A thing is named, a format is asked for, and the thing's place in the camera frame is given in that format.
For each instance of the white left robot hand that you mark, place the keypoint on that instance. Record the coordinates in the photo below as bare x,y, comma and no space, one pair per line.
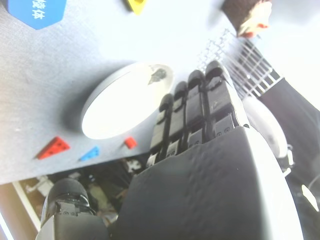
200,195

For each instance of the white plate with leaf print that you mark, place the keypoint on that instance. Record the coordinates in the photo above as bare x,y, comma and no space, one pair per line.
120,112

